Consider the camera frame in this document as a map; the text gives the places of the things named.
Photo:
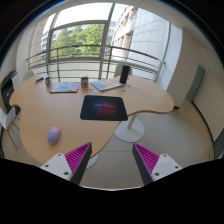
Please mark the lilac computer mouse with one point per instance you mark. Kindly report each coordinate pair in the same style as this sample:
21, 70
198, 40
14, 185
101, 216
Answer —
53, 135

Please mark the open magazine right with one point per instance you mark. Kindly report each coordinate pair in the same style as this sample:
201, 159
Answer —
106, 84

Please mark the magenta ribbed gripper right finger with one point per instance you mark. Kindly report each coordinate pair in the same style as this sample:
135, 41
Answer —
153, 166

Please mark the metal balcony railing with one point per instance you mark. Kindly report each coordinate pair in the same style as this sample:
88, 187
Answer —
71, 63

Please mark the white chair behind table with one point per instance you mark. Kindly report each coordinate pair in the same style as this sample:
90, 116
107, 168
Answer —
119, 68

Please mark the white chair left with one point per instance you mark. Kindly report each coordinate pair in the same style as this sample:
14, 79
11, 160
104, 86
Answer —
7, 120

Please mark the dark pen cup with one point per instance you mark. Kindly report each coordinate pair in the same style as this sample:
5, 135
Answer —
84, 82

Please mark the colourful magazine left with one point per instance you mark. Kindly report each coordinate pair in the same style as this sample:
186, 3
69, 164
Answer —
66, 87

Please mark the small can on table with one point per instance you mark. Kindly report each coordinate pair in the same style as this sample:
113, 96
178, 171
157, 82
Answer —
48, 82

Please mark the black galaxy mouse pad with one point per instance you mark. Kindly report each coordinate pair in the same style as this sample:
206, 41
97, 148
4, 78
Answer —
103, 108

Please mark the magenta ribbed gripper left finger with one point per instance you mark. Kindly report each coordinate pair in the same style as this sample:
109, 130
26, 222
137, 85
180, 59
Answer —
70, 166

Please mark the white table pedestal base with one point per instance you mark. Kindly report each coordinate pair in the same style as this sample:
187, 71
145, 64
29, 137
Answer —
131, 130

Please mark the blue pen on table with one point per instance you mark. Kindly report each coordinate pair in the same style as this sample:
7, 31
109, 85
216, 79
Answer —
39, 80

